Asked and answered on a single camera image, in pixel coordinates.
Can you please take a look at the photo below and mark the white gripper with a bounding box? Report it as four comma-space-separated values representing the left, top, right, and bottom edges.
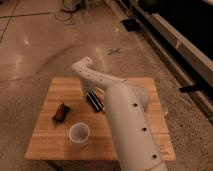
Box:
81, 80, 96, 98

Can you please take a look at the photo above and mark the black whiteboard eraser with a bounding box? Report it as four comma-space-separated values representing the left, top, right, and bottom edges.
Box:
86, 91, 104, 113

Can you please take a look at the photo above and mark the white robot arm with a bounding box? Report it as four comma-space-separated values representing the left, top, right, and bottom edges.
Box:
71, 57, 168, 171

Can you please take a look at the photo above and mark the white ceramic cup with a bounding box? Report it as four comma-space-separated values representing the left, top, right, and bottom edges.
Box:
68, 122, 90, 145

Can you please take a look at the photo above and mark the dark snack packet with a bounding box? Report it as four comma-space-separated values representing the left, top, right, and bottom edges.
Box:
52, 103, 70, 123

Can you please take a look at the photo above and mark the wooden folding table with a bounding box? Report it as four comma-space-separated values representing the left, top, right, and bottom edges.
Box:
25, 78, 175, 163

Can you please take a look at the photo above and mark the orange bowl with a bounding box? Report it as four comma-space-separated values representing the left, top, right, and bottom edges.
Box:
133, 86, 149, 109

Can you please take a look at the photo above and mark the black floor box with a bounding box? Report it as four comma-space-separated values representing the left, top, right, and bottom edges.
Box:
121, 19, 141, 32

